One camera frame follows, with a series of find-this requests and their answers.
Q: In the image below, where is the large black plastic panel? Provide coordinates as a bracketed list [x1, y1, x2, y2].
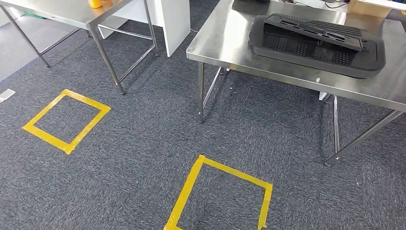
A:
[248, 14, 387, 80]

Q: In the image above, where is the stainless steel workbench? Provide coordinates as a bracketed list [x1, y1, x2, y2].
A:
[186, 0, 406, 167]

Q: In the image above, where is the black plastic plate bracket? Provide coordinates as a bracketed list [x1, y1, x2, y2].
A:
[264, 13, 364, 52]

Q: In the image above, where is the silver floor outlet plate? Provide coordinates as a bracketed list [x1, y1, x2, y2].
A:
[0, 89, 16, 104]

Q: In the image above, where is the white panel desk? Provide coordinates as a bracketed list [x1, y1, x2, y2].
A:
[97, 0, 192, 58]

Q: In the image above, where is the yellow floor tape square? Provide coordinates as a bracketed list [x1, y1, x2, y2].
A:
[163, 155, 273, 230]
[22, 89, 112, 156]

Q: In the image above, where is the steel frame table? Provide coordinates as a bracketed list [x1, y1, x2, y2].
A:
[0, 0, 160, 96]

